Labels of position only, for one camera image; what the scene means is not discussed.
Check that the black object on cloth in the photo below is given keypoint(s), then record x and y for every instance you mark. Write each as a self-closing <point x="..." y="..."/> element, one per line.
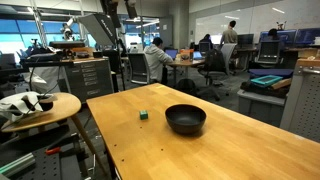
<point x="46" y="103"/>

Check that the black backpack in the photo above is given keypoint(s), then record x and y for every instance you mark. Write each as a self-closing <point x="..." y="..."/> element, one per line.
<point x="186" y="86"/>

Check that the grey plastic storage bin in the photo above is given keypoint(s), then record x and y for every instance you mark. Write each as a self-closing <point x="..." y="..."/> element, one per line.
<point x="261" y="106"/>

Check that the open laptop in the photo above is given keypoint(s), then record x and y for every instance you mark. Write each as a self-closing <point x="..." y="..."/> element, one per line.
<point x="171" y="53"/>

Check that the teal tray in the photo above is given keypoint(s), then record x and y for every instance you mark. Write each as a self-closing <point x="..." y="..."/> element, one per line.
<point x="266" y="80"/>

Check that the round wooden side table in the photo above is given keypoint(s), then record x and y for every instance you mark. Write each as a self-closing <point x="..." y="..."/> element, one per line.
<point x="56" y="110"/>

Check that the perforated grey metal cabinet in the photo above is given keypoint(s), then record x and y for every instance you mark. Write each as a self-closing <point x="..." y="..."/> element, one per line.
<point x="303" y="100"/>

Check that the black office chair with jacket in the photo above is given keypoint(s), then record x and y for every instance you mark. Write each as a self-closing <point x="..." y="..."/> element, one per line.
<point x="215" y="68"/>

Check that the white crumpled cloth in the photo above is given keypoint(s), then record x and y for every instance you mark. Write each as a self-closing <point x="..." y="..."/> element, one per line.
<point x="16" y="105"/>

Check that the grey drawer cabinet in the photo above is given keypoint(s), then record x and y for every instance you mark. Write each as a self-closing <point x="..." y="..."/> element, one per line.
<point x="88" y="80"/>

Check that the small green block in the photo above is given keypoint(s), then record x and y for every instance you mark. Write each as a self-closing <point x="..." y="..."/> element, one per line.
<point x="143" y="115"/>

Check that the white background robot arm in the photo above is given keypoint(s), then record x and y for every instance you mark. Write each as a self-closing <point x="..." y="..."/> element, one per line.
<point x="67" y="30"/>

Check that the dark blue folded fabric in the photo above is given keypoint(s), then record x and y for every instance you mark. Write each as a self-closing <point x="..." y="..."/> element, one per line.
<point x="270" y="72"/>

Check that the person in white hoodie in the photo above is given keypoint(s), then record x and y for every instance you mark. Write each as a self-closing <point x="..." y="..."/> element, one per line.
<point x="155" y="61"/>

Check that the round wooden office desk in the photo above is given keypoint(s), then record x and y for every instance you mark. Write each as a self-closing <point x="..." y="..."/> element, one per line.
<point x="186" y="63"/>

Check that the wide computer monitor blue screen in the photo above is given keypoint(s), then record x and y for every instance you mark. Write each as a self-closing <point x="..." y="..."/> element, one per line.
<point x="307" y="36"/>

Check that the grey office chair with mesh back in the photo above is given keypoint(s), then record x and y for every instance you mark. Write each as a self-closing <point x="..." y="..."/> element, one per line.
<point x="268" y="51"/>

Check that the black bowl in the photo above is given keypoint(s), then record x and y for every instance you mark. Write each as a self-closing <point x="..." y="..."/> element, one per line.
<point x="185" y="117"/>

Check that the seated person in dark top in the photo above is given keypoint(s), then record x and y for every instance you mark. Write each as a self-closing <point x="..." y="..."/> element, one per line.
<point x="206" y="40"/>

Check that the black softbox studio light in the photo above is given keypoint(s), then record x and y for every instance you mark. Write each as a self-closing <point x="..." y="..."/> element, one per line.
<point x="96" y="28"/>

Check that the computer monitor with blue screen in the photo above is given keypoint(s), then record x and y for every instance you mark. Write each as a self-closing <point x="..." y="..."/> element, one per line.
<point x="286" y="36"/>

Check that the standing person in olive shirt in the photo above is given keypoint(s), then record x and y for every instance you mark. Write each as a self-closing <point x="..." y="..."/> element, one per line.
<point x="229" y="34"/>

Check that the person with dark hair at monitors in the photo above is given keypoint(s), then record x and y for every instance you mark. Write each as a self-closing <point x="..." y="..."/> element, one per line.
<point x="273" y="33"/>

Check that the aluminium extrusion bar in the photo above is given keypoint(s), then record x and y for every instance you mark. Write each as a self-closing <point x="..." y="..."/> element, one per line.
<point x="16" y="165"/>

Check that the orange box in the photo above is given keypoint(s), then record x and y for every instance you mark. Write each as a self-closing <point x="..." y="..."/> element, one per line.
<point x="186" y="55"/>

